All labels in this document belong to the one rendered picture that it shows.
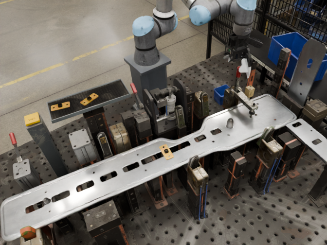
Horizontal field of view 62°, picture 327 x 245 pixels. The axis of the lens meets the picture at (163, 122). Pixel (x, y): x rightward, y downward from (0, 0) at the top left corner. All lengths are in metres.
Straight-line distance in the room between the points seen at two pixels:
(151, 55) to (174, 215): 0.85
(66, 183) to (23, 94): 2.49
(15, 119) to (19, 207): 2.12
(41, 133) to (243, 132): 0.93
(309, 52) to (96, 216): 1.14
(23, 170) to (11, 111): 2.20
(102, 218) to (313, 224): 0.96
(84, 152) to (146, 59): 0.63
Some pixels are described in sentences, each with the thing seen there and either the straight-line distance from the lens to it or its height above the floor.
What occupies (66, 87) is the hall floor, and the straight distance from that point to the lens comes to 3.47.
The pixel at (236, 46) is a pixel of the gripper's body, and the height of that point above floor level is 1.34.
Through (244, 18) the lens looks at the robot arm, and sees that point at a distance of 1.20.
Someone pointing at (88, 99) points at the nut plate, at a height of 1.17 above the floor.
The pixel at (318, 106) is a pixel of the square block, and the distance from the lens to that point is 1.49.
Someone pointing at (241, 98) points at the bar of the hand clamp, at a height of 1.07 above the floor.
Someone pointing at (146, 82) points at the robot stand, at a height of 1.01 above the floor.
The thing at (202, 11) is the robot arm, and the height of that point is 1.52.
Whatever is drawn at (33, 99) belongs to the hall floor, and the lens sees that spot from 3.47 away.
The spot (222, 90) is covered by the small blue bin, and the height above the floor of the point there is 0.75.
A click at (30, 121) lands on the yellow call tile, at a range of 1.32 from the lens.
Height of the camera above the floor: 1.98
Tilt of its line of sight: 46 degrees down
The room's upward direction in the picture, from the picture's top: 5 degrees counter-clockwise
